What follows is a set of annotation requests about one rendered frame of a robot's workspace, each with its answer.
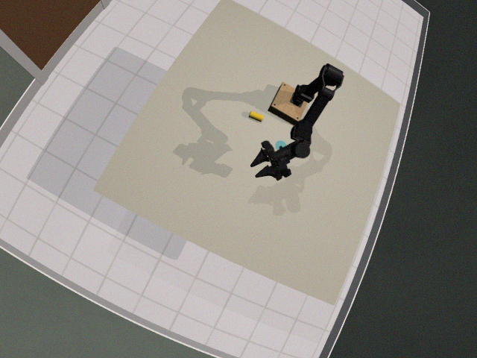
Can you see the yellow cylinder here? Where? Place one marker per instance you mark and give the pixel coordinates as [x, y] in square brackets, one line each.
[256, 116]

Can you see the cyan circle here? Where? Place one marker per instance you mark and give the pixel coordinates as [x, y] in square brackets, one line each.
[280, 143]

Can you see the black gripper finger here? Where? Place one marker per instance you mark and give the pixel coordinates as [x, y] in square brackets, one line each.
[265, 172]
[261, 157]

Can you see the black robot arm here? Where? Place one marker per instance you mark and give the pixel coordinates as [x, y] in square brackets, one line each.
[329, 76]

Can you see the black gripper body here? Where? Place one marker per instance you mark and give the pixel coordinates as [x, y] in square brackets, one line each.
[269, 150]

